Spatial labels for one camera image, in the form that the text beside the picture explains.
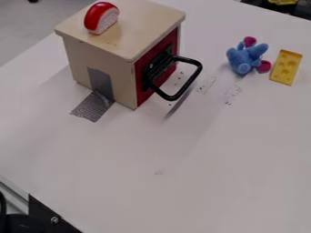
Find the grey tape strip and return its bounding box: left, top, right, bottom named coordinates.
left=67, top=66, right=117, bottom=124

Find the beige cabinet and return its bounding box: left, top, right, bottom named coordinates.
left=53, top=0, right=187, bottom=111

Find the blue plush animal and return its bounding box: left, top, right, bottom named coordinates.
left=225, top=35, right=274, bottom=76

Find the red and white toy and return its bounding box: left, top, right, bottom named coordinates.
left=82, top=1, right=122, bottom=35

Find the yellow toy cheese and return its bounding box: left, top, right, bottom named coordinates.
left=268, top=49, right=304, bottom=86

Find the red drawer with black handle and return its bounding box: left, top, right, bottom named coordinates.
left=133, top=27, right=205, bottom=107

